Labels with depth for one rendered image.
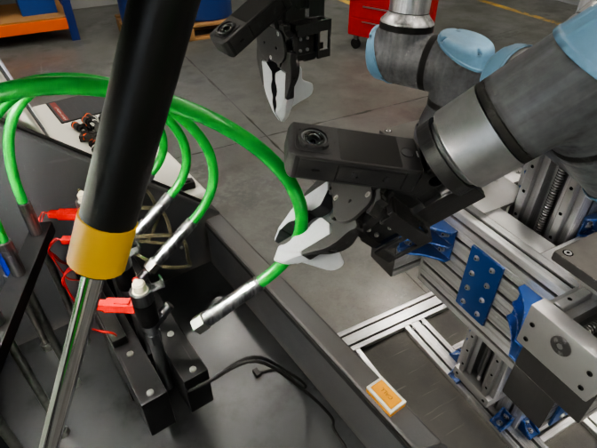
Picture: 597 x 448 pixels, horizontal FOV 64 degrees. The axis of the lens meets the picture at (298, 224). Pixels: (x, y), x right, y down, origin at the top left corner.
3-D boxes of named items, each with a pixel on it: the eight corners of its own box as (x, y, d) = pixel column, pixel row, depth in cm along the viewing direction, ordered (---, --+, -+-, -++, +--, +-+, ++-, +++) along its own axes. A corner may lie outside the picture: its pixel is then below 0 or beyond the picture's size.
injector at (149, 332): (194, 380, 73) (171, 284, 60) (163, 397, 71) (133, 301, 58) (186, 368, 75) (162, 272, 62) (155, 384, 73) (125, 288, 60)
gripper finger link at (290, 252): (308, 298, 52) (373, 257, 47) (266, 276, 49) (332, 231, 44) (306, 275, 54) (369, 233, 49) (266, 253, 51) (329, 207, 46)
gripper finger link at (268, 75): (306, 113, 77) (306, 56, 71) (274, 123, 74) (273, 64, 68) (294, 106, 79) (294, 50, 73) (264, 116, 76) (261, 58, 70)
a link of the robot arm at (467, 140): (488, 129, 34) (464, 64, 39) (433, 163, 36) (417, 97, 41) (536, 180, 38) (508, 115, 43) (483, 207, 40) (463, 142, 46)
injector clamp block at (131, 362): (218, 424, 77) (208, 368, 68) (161, 460, 73) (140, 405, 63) (141, 298, 99) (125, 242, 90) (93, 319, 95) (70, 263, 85)
